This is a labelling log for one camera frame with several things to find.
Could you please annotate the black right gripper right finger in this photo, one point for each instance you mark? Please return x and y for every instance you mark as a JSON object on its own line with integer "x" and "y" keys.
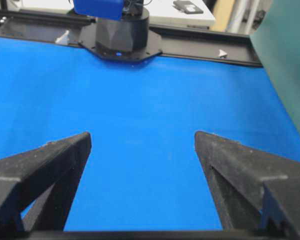
{"x": 251, "y": 189}

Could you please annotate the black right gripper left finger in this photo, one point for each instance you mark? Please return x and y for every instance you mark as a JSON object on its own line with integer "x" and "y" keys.
{"x": 37, "y": 187}

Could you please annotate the blue block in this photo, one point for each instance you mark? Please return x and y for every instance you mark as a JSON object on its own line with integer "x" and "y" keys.
{"x": 106, "y": 9}

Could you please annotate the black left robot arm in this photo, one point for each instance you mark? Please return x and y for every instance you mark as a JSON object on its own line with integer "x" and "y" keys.
{"x": 120, "y": 31}

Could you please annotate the blue table cloth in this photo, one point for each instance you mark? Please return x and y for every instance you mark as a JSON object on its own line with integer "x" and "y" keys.
{"x": 143, "y": 172}

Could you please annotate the green backdrop sheet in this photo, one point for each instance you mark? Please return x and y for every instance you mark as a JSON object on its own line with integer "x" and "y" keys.
{"x": 277, "y": 45}

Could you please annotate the black hard drive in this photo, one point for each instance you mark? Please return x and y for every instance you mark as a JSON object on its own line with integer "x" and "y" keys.
{"x": 187, "y": 7}

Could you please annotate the white office desk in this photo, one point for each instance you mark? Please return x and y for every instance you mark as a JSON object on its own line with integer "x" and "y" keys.
{"x": 162, "y": 12}

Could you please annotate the black aluminium frame rail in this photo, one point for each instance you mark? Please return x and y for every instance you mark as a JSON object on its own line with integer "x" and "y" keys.
{"x": 165, "y": 41}

